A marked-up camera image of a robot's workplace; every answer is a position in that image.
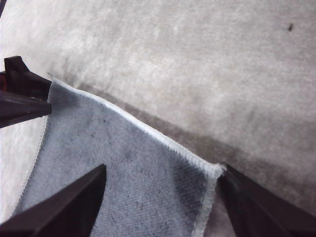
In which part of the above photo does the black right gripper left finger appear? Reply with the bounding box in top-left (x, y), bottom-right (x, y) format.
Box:
top-left (0, 164), bottom-right (107, 237)

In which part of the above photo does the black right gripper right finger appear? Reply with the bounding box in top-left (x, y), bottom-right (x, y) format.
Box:
top-left (217, 162), bottom-right (316, 237)

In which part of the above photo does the purple towel with grey hem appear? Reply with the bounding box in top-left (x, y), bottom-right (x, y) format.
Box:
top-left (11, 78), bottom-right (227, 237)

